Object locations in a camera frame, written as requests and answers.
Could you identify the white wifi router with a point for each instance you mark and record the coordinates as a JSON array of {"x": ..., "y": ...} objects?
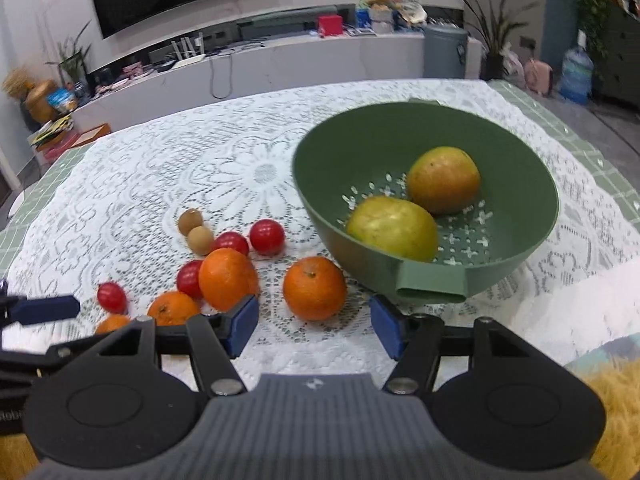
[{"x": 189, "y": 50}]

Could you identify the green colander bowl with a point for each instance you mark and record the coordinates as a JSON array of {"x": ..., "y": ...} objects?
[{"x": 368, "y": 151}]

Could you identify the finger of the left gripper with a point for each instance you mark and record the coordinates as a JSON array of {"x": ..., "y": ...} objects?
[{"x": 27, "y": 312}]

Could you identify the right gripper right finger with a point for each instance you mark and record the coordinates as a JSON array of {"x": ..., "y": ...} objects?
[{"x": 412, "y": 342}]

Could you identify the potted plant by bin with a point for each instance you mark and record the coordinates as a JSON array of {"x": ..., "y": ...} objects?
[{"x": 494, "y": 25}]

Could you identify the red box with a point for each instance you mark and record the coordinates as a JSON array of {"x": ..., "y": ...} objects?
[{"x": 330, "y": 25}]

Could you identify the dark cabinet with ivy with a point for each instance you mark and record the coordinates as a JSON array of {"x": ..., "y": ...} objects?
[{"x": 611, "y": 28}]

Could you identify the white tv console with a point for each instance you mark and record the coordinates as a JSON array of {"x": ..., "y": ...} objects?
[{"x": 264, "y": 66}]

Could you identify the brown longan front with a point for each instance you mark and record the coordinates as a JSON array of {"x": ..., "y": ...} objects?
[{"x": 201, "y": 240}]

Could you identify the red cherry tomato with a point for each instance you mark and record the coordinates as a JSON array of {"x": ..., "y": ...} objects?
[
  {"x": 112, "y": 298},
  {"x": 232, "y": 240},
  {"x": 267, "y": 237}
]

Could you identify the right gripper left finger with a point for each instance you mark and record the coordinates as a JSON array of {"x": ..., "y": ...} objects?
[{"x": 215, "y": 341}]

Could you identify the orange cardboard box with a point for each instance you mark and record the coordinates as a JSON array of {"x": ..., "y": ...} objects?
[{"x": 92, "y": 135}]

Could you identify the brown longan back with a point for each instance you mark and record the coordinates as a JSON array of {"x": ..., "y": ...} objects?
[{"x": 189, "y": 220}]

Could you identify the orange tangerine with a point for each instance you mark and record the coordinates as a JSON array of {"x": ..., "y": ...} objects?
[
  {"x": 173, "y": 308},
  {"x": 314, "y": 289},
  {"x": 225, "y": 277}
]

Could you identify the red cherry tomato hidden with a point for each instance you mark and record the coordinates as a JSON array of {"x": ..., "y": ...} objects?
[{"x": 187, "y": 279}]

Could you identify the grey trash bin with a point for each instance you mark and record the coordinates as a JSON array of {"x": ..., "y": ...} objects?
[{"x": 444, "y": 51}]

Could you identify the yellow-green mango front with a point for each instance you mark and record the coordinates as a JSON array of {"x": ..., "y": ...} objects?
[{"x": 395, "y": 226}]

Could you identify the orange tangerine edge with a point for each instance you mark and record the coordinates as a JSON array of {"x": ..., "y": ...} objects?
[{"x": 111, "y": 323}]

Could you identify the golden vase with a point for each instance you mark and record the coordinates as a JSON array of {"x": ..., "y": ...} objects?
[{"x": 37, "y": 104}]

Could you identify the left potted plant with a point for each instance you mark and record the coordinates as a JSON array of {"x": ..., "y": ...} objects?
[{"x": 72, "y": 67}]

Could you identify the plush toy gift pile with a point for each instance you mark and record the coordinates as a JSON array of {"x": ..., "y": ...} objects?
[{"x": 387, "y": 16}]

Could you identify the blue water jug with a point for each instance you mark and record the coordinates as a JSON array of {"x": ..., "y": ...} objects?
[{"x": 576, "y": 74}]

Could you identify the white lace tablecloth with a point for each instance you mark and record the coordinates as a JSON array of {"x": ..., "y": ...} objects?
[{"x": 108, "y": 213}]

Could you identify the brown longan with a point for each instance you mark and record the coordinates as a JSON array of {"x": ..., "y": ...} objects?
[
  {"x": 189, "y": 220},
  {"x": 201, "y": 240}
]

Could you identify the orange-green mango back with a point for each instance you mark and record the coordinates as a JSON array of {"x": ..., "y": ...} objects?
[{"x": 443, "y": 180}]

